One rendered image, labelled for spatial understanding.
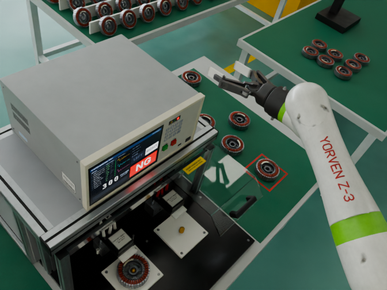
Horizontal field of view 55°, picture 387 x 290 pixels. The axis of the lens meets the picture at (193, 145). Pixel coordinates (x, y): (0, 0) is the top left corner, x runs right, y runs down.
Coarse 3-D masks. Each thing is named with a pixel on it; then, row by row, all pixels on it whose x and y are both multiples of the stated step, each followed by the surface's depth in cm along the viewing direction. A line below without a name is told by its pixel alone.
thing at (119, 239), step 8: (112, 224) 125; (112, 232) 123; (120, 232) 121; (104, 240) 121; (112, 240) 119; (120, 240) 119; (128, 240) 120; (112, 248) 119; (120, 248) 117; (128, 248) 121; (120, 256) 120; (128, 256) 120
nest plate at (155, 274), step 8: (136, 248) 133; (144, 256) 132; (112, 264) 128; (152, 264) 130; (104, 272) 125; (112, 272) 126; (152, 272) 128; (160, 272) 129; (112, 280) 124; (152, 280) 127; (120, 288) 123; (136, 288) 124; (144, 288) 124
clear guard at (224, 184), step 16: (208, 144) 134; (192, 160) 128; (208, 160) 130; (224, 160) 131; (176, 176) 122; (192, 176) 124; (208, 176) 125; (224, 176) 126; (240, 176) 127; (192, 192) 119; (208, 192) 120; (224, 192) 122; (240, 192) 124; (256, 192) 129; (208, 208) 116; (224, 208) 118; (224, 224) 118
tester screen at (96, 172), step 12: (156, 132) 104; (144, 144) 103; (120, 156) 97; (132, 156) 102; (144, 156) 107; (156, 156) 114; (96, 168) 92; (108, 168) 96; (120, 168) 101; (144, 168) 113; (96, 180) 96; (108, 180) 100; (96, 192) 100; (108, 192) 105
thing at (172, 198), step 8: (160, 192) 137; (168, 192) 135; (176, 192) 136; (152, 200) 140; (160, 200) 134; (168, 200) 133; (176, 200) 133; (168, 208) 133; (176, 208) 134; (184, 208) 136; (176, 216) 133
